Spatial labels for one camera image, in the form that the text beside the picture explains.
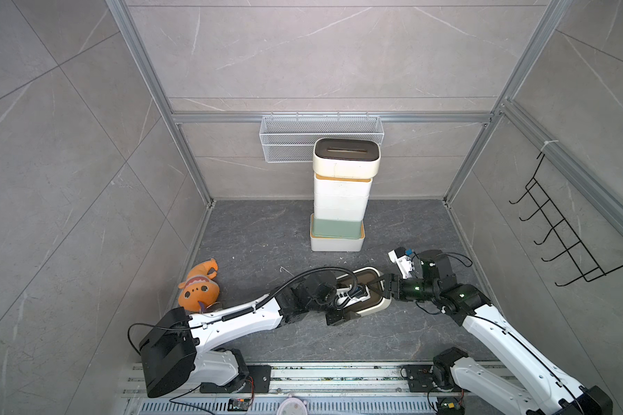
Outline green square tissue box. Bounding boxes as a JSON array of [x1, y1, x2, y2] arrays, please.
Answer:
[[311, 216, 363, 240]]

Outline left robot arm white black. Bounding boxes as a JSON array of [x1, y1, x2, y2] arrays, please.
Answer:
[[135, 266, 368, 398]]

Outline large white bamboo-lid tissue box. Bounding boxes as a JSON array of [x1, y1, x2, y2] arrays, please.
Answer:
[[310, 223, 365, 252]]

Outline cream box dark lid back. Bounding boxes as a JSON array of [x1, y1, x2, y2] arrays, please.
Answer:
[[342, 267, 392, 320]]

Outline black wire hook rack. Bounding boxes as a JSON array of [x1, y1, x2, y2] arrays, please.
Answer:
[[508, 151, 623, 287]]

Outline white box grey-blue lid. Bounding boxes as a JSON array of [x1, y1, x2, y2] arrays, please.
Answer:
[[314, 195, 369, 222]]

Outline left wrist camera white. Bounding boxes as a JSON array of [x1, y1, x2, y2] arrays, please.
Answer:
[[333, 287, 362, 310]]

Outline white wire mesh basket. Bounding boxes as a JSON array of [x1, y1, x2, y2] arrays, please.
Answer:
[[259, 114, 384, 164]]

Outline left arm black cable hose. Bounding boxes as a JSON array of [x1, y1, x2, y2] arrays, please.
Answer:
[[222, 266, 359, 317]]

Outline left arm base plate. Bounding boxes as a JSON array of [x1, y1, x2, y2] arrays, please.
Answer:
[[199, 365, 273, 394]]

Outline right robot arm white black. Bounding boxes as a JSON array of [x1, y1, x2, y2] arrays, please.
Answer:
[[383, 247, 614, 414]]

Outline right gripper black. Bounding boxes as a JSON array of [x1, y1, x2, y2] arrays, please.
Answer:
[[367, 273, 438, 303]]

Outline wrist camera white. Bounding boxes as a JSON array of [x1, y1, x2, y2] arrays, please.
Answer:
[[389, 247, 415, 279], [333, 287, 362, 310]]

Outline bamboo-lid tissue box front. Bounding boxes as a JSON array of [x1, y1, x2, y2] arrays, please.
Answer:
[[313, 175, 373, 198]]

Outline orange toy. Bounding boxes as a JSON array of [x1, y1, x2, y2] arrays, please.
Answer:
[[178, 259, 220, 313]]

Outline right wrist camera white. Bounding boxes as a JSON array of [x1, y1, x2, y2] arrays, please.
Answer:
[[389, 247, 415, 279]]

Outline white round object bottom edge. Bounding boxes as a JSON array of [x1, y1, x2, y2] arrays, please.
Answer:
[[275, 397, 309, 415]]

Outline aluminium mounting rail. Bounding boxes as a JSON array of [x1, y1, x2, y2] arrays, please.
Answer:
[[117, 361, 524, 398]]

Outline cream box dark lid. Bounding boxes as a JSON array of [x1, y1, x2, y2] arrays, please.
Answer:
[[342, 267, 392, 320], [313, 138, 382, 180]]

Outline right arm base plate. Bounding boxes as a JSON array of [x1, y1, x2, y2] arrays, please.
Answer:
[[400, 363, 448, 393]]

